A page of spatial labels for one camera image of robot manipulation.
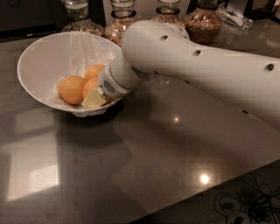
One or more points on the glass grain jar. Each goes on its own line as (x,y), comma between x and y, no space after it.
(203,24)
(77,16)
(123,15)
(168,12)

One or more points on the orange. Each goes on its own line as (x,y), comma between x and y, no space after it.
(93,71)
(71,89)
(90,84)

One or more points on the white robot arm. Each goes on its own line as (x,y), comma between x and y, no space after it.
(251,82)

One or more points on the white bowl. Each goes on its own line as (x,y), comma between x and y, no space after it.
(42,63)

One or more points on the leftmost glass grain jar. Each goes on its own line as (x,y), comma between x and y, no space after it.
(77,16)

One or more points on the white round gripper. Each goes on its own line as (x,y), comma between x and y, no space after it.
(108,84)

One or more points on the white paper bowl liner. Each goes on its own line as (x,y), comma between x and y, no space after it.
(85,50)

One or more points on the clear plastic bag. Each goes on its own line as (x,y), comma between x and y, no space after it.
(234,18)

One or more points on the dark framed object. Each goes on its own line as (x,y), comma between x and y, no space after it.
(258,9)

